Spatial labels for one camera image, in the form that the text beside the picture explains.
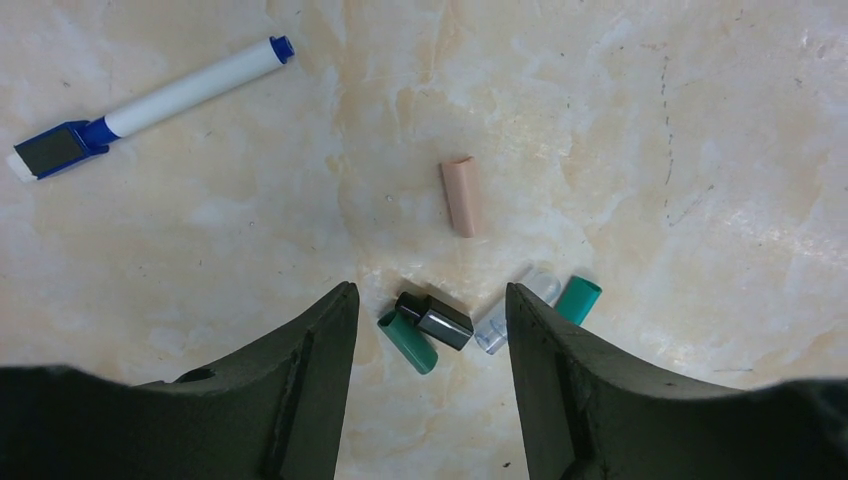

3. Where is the pink pen cap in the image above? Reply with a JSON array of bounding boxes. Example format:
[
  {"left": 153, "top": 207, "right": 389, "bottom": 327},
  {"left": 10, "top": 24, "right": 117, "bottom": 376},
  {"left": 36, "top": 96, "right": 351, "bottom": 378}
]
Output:
[{"left": 441, "top": 156, "right": 481, "bottom": 238}]

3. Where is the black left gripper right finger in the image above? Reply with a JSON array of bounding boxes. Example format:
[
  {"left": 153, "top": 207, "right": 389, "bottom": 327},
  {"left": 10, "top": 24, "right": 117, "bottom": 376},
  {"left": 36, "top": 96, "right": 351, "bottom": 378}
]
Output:
[{"left": 505, "top": 283, "right": 847, "bottom": 479}]

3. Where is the dark green pen cap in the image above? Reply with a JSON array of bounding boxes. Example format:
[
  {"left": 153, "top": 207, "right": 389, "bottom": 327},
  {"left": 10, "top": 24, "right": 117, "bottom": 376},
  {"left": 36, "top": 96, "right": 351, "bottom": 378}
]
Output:
[{"left": 377, "top": 310, "right": 438, "bottom": 375}]

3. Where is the teal pen cap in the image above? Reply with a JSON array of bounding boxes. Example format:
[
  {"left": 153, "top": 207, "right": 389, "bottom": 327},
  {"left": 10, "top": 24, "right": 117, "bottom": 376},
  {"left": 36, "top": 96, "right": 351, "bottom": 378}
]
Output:
[{"left": 554, "top": 275, "right": 603, "bottom": 325}]

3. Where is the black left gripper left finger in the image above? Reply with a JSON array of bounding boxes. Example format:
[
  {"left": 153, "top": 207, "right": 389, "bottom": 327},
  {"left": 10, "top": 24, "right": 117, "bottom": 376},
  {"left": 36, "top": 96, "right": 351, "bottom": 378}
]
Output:
[{"left": 1, "top": 282, "right": 359, "bottom": 479}]

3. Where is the clear pen cap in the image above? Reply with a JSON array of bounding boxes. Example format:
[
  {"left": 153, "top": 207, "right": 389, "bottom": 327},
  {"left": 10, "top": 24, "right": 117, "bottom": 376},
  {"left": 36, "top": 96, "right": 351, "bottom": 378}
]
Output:
[{"left": 474, "top": 267, "right": 562, "bottom": 355}]

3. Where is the black pen cap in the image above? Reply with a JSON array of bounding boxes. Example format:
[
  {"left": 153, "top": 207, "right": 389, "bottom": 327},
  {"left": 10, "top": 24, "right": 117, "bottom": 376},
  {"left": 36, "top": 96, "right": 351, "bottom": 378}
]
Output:
[{"left": 395, "top": 292, "right": 474, "bottom": 351}]

